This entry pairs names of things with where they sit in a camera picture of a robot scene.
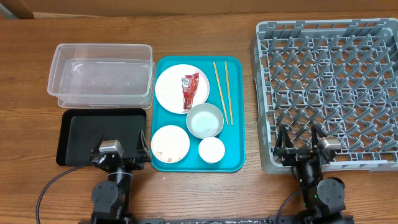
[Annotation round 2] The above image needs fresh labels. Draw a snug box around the teal serving tray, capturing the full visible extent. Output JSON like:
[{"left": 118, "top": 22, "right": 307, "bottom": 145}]
[{"left": 151, "top": 56, "right": 246, "bottom": 172}]

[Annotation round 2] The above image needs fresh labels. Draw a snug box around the grey dishwasher rack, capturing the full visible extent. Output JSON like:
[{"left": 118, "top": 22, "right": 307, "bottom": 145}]
[{"left": 250, "top": 18, "right": 397, "bottom": 174}]

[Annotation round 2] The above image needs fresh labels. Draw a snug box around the wooden chopstick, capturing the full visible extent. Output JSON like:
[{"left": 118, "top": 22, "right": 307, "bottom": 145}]
[
  {"left": 224, "top": 61, "right": 233, "bottom": 125},
  {"left": 213, "top": 62, "right": 229, "bottom": 126}
]

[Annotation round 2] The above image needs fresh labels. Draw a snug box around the clear plastic bin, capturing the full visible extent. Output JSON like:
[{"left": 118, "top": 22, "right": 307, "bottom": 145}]
[{"left": 47, "top": 43, "right": 155, "bottom": 110}]

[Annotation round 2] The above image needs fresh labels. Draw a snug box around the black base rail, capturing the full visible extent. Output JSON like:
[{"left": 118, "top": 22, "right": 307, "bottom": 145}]
[{"left": 77, "top": 215, "right": 354, "bottom": 224}]

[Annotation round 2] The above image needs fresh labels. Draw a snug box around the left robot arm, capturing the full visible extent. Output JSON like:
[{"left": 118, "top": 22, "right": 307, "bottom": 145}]
[{"left": 89, "top": 130, "right": 152, "bottom": 223}]

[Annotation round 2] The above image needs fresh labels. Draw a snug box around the white cup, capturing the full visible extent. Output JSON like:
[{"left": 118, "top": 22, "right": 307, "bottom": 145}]
[{"left": 198, "top": 137, "right": 225, "bottom": 164}]

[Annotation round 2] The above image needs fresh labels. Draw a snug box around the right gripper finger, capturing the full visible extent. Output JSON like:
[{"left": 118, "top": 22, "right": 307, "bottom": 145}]
[
  {"left": 311, "top": 124, "right": 326, "bottom": 149},
  {"left": 275, "top": 124, "right": 294, "bottom": 150}
]

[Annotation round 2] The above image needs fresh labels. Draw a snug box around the red snack wrapper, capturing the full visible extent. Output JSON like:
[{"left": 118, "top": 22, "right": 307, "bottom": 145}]
[{"left": 182, "top": 73, "right": 199, "bottom": 110}]

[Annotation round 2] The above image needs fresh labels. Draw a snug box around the black tray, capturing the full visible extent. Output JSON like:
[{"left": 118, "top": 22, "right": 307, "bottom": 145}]
[{"left": 56, "top": 109, "right": 146, "bottom": 166}]

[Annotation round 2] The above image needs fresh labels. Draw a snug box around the grey bowl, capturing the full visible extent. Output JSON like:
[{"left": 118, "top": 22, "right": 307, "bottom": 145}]
[{"left": 186, "top": 103, "right": 224, "bottom": 139}]

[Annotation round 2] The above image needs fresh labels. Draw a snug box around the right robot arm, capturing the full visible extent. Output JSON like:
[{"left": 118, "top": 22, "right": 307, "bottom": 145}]
[{"left": 274, "top": 124, "right": 347, "bottom": 223}]

